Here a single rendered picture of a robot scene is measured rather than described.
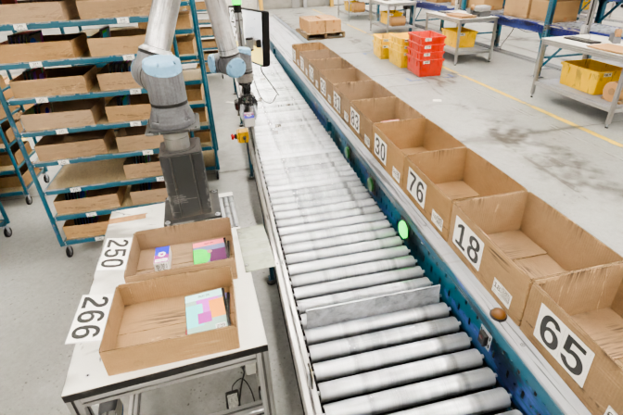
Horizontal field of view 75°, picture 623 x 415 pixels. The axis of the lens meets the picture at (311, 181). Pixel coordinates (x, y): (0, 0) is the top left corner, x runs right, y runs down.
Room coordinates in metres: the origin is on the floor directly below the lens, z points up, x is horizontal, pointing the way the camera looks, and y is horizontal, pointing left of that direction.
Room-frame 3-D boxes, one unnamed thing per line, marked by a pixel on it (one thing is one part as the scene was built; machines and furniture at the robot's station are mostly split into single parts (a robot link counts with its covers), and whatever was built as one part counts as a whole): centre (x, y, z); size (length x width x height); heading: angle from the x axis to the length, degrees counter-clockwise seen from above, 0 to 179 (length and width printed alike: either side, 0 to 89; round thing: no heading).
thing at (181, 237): (1.27, 0.50, 0.80); 0.38 x 0.28 x 0.10; 103
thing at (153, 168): (2.63, 1.07, 0.59); 0.40 x 0.30 x 0.10; 99
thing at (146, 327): (0.96, 0.45, 0.80); 0.38 x 0.28 x 0.10; 102
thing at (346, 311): (0.99, -0.19, 0.76); 0.46 x 0.01 x 0.09; 101
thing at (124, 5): (2.62, 1.07, 1.59); 0.40 x 0.30 x 0.10; 101
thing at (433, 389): (0.70, -0.25, 0.72); 0.52 x 0.05 x 0.05; 101
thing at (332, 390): (0.76, -0.24, 0.72); 0.52 x 0.05 x 0.05; 101
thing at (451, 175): (1.39, -0.58, 0.96); 0.39 x 0.29 x 0.17; 11
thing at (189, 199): (1.69, 0.58, 0.91); 0.26 x 0.26 x 0.33; 15
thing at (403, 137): (1.78, -0.50, 0.96); 0.39 x 0.29 x 0.17; 11
